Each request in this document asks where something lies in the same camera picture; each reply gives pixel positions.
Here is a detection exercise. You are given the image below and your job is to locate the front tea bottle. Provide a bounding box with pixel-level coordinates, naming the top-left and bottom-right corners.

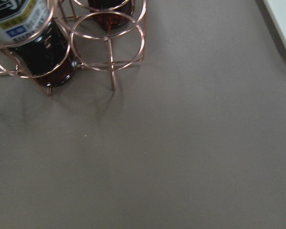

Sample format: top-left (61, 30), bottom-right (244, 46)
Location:
top-left (0, 0), bottom-right (75, 87)

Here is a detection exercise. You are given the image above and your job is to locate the back right tea bottle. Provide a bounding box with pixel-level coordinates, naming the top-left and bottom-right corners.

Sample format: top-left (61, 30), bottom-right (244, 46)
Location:
top-left (88, 0), bottom-right (135, 30)

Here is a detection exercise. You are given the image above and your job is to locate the cream rabbit tray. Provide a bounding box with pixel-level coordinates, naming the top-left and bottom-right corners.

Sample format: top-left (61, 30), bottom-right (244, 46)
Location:
top-left (264, 0), bottom-right (286, 49)

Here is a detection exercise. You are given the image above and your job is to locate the copper wire bottle rack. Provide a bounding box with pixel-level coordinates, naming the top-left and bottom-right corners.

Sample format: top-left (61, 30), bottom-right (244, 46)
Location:
top-left (0, 0), bottom-right (147, 95)

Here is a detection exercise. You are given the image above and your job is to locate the tea bottle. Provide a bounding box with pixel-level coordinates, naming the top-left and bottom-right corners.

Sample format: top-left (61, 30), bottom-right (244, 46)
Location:
top-left (88, 0), bottom-right (135, 30)
top-left (0, 0), bottom-right (75, 87)

